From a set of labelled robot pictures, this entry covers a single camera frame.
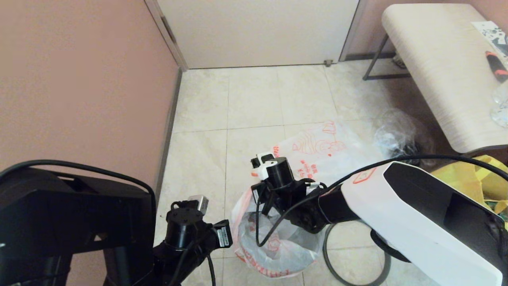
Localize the clear bag with black items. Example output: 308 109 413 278
374 108 436 159

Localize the black orange tool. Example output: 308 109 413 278
485 50 508 83

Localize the printed white paper sheet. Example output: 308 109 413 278
471 21 508 48

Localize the grey baseboard strip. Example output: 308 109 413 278
153 68 184 199

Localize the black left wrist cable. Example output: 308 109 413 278
0 160 157 223

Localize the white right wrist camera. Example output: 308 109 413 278
251 153 279 179

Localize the white bag with orange print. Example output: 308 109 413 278
251 120 383 187

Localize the clear crumpled plastic bottle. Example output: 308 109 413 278
491 81 508 128

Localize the teal patterned packet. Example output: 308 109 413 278
486 199 508 219

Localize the white red-print plastic bag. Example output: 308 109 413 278
231 187 324 278

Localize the white door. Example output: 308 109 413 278
157 0 361 70

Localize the white wood-grain table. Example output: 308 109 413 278
363 3 508 153

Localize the yellow fabric tote bag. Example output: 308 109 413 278
431 155 508 223

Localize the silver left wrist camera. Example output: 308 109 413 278
188 195 210 215

